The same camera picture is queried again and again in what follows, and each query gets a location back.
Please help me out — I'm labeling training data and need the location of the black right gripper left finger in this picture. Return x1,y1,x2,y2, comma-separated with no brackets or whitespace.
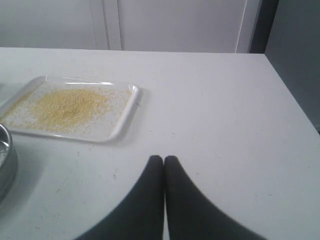
78,155,163,240

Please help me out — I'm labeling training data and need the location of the white cabinet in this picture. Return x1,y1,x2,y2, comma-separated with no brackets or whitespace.
0,0,261,53

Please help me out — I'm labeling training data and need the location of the white plastic tray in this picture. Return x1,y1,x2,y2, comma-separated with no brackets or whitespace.
0,76,140,143

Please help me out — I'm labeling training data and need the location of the round stainless steel sieve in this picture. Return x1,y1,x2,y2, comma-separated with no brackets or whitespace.
0,123,18,203

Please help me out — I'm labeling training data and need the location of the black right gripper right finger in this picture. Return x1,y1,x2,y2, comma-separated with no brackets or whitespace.
164,155,264,240

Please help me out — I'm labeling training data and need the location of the yellow and white grain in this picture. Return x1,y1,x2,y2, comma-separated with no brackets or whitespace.
0,84,132,135

